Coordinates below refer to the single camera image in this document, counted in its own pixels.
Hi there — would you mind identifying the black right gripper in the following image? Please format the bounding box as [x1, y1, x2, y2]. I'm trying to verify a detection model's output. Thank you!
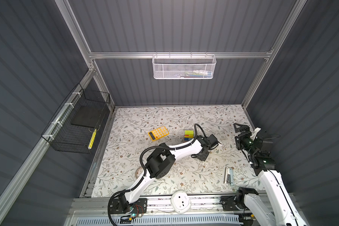
[234, 122, 257, 157]

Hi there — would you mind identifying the wood block with holes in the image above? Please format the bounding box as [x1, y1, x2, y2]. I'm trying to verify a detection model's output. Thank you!
[184, 134, 194, 141]

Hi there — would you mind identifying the lime green block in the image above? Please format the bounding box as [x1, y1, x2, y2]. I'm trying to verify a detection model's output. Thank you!
[185, 130, 195, 137]

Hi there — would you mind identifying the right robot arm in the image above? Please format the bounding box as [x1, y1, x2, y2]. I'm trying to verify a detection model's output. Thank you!
[234, 123, 307, 226]

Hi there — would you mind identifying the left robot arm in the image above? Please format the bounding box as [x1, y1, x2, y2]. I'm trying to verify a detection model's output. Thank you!
[119, 135, 220, 204]

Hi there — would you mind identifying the yellow calculator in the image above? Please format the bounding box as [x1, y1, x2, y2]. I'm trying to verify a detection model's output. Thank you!
[148, 126, 169, 141]

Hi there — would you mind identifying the white round device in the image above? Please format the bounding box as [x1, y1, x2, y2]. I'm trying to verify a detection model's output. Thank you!
[170, 190, 192, 214]

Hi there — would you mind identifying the clear tape roll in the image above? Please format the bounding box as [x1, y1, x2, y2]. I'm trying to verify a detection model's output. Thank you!
[135, 167, 144, 179]

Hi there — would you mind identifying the yellow ruler in basket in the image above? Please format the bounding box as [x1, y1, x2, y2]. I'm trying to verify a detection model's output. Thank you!
[88, 129, 97, 150]

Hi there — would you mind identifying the black corrugated cable conduit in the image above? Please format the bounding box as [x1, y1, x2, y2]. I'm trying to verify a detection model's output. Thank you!
[107, 123, 207, 226]

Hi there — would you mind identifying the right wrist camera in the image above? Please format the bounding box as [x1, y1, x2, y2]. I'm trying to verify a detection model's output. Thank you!
[250, 128, 261, 140]

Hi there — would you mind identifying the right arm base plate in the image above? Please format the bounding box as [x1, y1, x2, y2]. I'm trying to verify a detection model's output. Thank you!
[219, 195, 249, 211]

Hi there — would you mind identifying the white wire basket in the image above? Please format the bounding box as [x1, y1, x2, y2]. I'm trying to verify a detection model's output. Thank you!
[152, 54, 217, 80]

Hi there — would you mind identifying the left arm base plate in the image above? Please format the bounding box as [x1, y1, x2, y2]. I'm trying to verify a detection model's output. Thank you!
[108, 197, 148, 214]

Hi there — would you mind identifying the black wire basket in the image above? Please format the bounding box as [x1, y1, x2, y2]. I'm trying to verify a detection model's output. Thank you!
[41, 84, 111, 154]

